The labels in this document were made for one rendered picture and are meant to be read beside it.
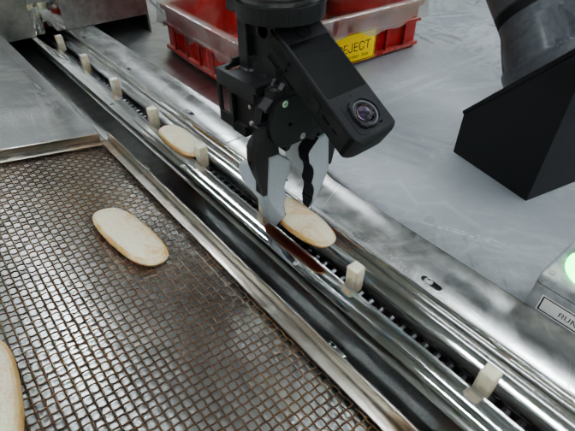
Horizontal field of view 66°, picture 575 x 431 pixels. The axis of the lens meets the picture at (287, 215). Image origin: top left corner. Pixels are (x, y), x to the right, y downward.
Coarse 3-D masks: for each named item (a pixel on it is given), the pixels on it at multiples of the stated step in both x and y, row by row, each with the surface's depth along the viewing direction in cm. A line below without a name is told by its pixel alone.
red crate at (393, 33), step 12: (168, 24) 92; (408, 24) 95; (180, 36) 91; (384, 36) 93; (396, 36) 95; (408, 36) 97; (180, 48) 94; (192, 48) 89; (204, 48) 85; (384, 48) 94; (396, 48) 96; (192, 60) 90; (204, 60) 87; (216, 60) 82; (204, 72) 89
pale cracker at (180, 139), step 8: (160, 128) 64; (168, 128) 63; (176, 128) 63; (168, 136) 62; (176, 136) 62; (184, 136) 62; (192, 136) 62; (168, 144) 62; (176, 144) 60; (184, 144) 60; (192, 144) 60; (184, 152) 59; (192, 152) 59
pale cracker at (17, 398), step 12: (0, 348) 28; (0, 360) 27; (12, 360) 28; (0, 372) 27; (12, 372) 27; (0, 384) 26; (12, 384) 26; (0, 396) 25; (12, 396) 26; (0, 408) 25; (12, 408) 25; (0, 420) 24; (12, 420) 25; (24, 420) 25
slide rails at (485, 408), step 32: (96, 64) 84; (192, 160) 59; (224, 160) 59; (224, 192) 53; (352, 256) 45; (352, 288) 42; (384, 288) 42; (384, 320) 39; (416, 320) 39; (416, 352) 37; (480, 352) 37; (448, 384) 35; (512, 384) 35; (544, 416) 33
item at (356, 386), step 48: (48, 144) 51; (96, 144) 54; (48, 192) 45; (96, 192) 46; (48, 240) 38; (96, 288) 35; (48, 336) 31; (96, 336) 31; (144, 336) 32; (48, 384) 28; (144, 384) 28; (192, 384) 29; (240, 384) 29; (288, 384) 30; (336, 384) 30
